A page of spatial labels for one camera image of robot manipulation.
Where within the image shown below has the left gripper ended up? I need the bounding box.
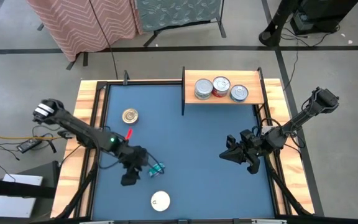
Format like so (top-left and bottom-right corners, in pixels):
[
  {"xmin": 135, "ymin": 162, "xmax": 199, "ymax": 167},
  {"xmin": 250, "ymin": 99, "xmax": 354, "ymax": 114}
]
[{"xmin": 116, "ymin": 144, "xmax": 166, "ymax": 187}]

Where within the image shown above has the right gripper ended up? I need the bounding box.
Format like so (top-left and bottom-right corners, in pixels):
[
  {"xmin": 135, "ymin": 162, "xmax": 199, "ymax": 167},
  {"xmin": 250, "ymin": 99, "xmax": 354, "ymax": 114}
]
[{"xmin": 219, "ymin": 130, "xmax": 264, "ymax": 175}]

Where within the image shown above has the teal label seafood can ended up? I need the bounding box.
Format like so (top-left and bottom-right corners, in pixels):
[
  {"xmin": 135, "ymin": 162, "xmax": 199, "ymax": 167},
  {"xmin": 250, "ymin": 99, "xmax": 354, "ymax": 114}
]
[
  {"xmin": 148, "ymin": 161, "xmax": 167, "ymax": 179},
  {"xmin": 230, "ymin": 84, "xmax": 249, "ymax": 103}
]

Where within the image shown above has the red blue label salmon can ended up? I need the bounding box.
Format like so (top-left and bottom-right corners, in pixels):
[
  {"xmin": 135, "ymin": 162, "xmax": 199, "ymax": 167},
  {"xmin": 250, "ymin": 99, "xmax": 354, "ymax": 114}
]
[
  {"xmin": 121, "ymin": 108, "xmax": 140, "ymax": 125},
  {"xmin": 150, "ymin": 190, "xmax": 172, "ymax": 213}
]

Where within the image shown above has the dark side cart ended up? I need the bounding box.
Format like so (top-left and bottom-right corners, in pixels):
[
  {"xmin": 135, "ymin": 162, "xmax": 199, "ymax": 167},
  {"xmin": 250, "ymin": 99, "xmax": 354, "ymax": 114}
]
[{"xmin": 0, "ymin": 160, "xmax": 61, "ymax": 224}]

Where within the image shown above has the black power adapter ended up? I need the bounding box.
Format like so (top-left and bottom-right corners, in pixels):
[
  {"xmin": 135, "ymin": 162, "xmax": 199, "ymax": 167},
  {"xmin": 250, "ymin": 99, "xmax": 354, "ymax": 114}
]
[{"xmin": 16, "ymin": 139, "xmax": 43, "ymax": 154}]

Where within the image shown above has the black curtain rack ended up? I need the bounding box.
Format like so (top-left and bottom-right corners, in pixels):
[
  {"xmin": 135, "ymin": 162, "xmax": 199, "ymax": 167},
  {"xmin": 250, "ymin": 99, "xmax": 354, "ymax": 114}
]
[{"xmin": 35, "ymin": 0, "xmax": 228, "ymax": 71}]

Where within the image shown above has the white flat box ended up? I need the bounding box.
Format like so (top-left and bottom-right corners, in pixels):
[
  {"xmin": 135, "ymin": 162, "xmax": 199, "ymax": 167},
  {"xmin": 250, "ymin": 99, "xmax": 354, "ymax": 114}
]
[{"xmin": 0, "ymin": 174, "xmax": 44, "ymax": 218}]

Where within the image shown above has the green leaf print curtain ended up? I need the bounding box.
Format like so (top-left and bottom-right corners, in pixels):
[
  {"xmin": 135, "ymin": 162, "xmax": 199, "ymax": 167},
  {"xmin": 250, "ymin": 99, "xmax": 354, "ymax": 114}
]
[{"xmin": 135, "ymin": 0, "xmax": 223, "ymax": 32}]

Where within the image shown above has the pink chevron curtain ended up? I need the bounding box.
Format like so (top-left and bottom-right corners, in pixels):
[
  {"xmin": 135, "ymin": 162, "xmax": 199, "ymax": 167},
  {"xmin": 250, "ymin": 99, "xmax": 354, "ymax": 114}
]
[{"xmin": 25, "ymin": 0, "xmax": 142, "ymax": 62}]

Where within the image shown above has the black computer case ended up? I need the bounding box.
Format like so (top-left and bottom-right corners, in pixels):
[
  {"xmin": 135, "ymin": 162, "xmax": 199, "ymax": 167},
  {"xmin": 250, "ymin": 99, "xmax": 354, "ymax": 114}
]
[{"xmin": 290, "ymin": 0, "xmax": 358, "ymax": 35}]

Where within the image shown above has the wooden shelf black metal frame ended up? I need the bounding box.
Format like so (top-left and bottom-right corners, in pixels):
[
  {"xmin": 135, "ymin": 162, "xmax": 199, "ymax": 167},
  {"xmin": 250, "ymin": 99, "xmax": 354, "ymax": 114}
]
[{"xmin": 181, "ymin": 65, "xmax": 266, "ymax": 116}]

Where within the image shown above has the black floor cable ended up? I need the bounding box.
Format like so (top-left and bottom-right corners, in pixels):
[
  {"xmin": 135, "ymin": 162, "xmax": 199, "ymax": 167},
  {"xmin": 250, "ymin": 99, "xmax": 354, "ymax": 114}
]
[
  {"xmin": 278, "ymin": 24, "xmax": 341, "ymax": 93},
  {"xmin": 0, "ymin": 124, "xmax": 58, "ymax": 162}
]

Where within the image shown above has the black hanging cable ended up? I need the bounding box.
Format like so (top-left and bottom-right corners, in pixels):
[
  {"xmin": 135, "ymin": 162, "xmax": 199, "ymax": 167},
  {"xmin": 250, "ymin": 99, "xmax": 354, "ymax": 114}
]
[{"xmin": 88, "ymin": 0, "xmax": 119, "ymax": 81}]

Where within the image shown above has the yellow floor cable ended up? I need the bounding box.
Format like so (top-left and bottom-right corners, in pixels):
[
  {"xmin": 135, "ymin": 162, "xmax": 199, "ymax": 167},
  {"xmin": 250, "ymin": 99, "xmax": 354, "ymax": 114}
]
[{"xmin": 0, "ymin": 129, "xmax": 63, "ymax": 141}]

